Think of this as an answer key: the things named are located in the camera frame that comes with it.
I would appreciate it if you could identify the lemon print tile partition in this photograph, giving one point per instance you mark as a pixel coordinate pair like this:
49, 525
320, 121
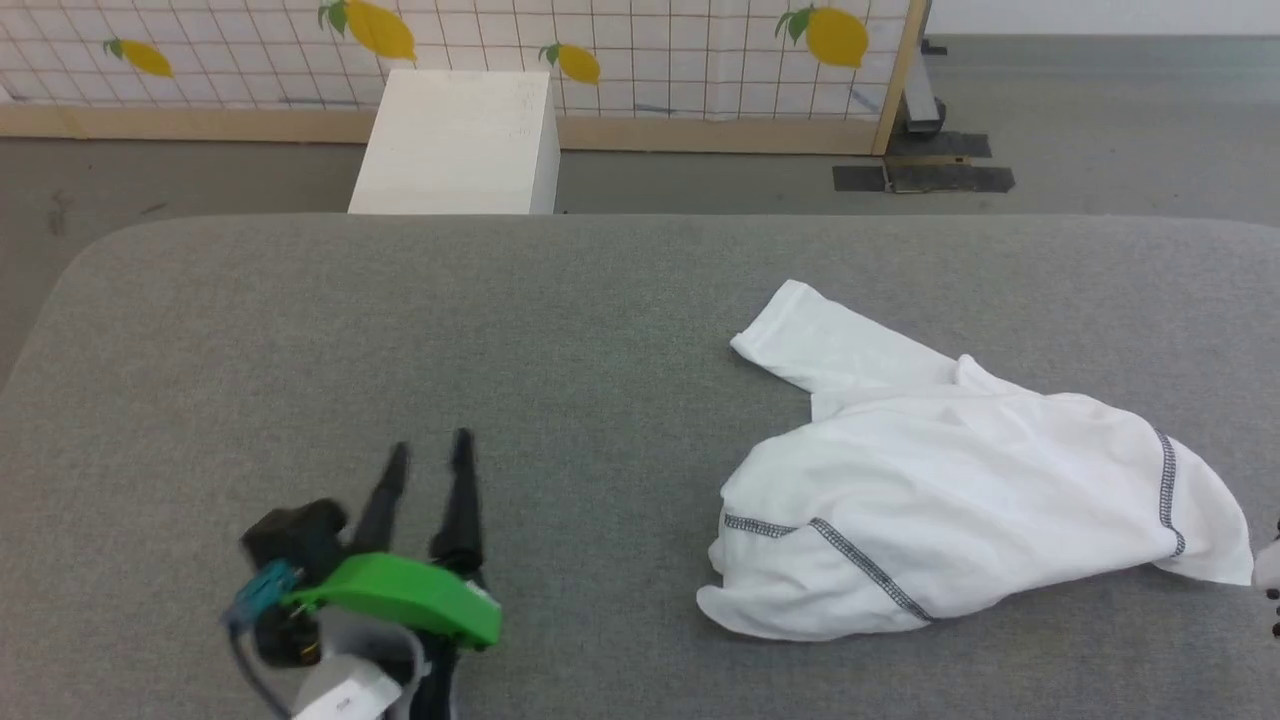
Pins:
250, 60

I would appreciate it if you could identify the grey metal partition foot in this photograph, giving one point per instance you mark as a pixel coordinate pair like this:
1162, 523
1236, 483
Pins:
920, 95

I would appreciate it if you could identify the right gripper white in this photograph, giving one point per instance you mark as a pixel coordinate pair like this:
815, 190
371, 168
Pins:
1268, 565

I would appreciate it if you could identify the white rectangular box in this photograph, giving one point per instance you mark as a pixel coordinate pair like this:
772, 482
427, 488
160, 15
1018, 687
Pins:
455, 140

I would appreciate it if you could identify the white garment with dark stitching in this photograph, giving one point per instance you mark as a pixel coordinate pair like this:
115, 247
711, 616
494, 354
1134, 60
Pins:
950, 480

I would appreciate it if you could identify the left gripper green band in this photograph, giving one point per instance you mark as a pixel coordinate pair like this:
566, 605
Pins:
410, 597

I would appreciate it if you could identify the white plain partition panel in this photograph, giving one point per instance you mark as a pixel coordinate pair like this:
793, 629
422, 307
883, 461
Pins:
1100, 15

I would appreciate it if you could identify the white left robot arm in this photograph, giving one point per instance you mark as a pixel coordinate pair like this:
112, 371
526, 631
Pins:
350, 690

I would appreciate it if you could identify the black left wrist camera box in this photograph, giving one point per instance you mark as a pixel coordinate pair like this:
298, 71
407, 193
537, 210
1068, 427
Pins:
295, 550

